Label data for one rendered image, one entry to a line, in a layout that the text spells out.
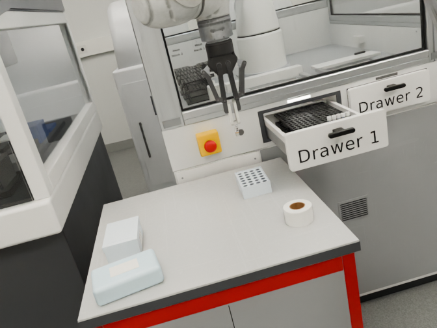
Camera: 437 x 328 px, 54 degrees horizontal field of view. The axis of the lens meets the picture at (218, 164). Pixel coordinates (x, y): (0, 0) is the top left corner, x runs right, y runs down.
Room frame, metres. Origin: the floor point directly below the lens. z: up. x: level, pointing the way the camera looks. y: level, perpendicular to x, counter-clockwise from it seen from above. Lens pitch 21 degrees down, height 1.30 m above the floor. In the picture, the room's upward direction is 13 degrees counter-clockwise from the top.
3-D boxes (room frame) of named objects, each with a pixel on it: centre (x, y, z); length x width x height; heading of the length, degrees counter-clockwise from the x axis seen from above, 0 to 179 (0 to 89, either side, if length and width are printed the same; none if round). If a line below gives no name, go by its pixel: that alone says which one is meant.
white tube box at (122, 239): (0.99, 0.28, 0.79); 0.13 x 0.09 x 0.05; 4
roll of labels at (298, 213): (0.92, -0.16, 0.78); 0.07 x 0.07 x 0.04
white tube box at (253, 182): (1.17, -0.09, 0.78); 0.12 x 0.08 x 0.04; 3
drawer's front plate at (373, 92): (1.41, -0.63, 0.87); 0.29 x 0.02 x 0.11; 95
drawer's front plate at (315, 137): (1.10, -0.33, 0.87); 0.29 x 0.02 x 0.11; 95
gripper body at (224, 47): (1.20, -0.08, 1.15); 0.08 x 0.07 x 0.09; 93
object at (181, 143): (1.87, -0.31, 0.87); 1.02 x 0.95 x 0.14; 95
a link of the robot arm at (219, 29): (1.20, -0.08, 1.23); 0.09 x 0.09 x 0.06
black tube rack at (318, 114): (1.30, -0.32, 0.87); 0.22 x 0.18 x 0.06; 5
